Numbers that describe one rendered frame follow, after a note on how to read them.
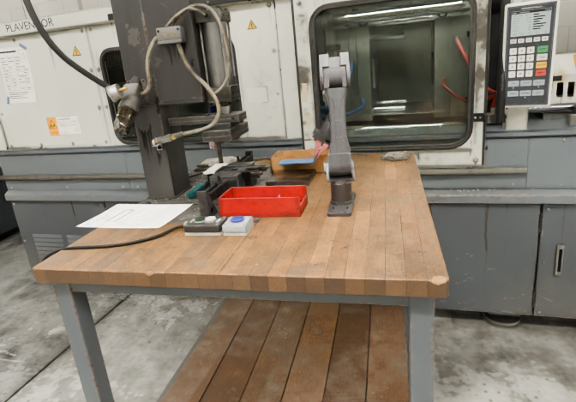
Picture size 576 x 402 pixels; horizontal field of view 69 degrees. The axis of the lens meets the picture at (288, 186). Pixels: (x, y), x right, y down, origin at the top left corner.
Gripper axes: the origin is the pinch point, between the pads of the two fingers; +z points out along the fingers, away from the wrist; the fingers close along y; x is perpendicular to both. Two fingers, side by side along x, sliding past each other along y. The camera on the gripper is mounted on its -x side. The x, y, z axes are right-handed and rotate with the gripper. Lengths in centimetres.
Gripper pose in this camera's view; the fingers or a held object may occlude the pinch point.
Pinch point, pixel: (316, 156)
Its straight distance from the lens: 159.3
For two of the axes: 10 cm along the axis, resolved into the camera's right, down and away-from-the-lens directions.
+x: -1.8, 2.8, -9.4
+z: -4.0, 8.5, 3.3
